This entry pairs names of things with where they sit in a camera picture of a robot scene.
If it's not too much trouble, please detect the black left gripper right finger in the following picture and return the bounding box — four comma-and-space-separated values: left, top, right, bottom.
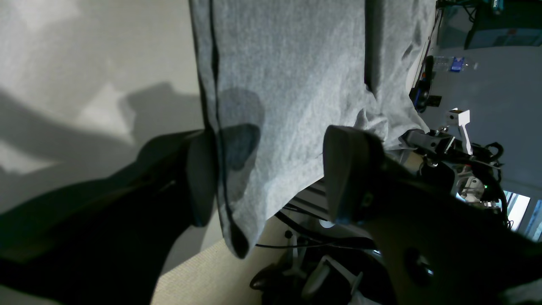
323, 125, 541, 305

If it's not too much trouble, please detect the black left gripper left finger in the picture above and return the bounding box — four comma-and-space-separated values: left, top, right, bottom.
1, 130, 218, 305

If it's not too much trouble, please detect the grey t-shirt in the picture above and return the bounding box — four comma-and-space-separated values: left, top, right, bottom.
188, 0, 435, 259

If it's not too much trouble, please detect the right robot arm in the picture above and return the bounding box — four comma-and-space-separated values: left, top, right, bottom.
399, 108, 512, 228

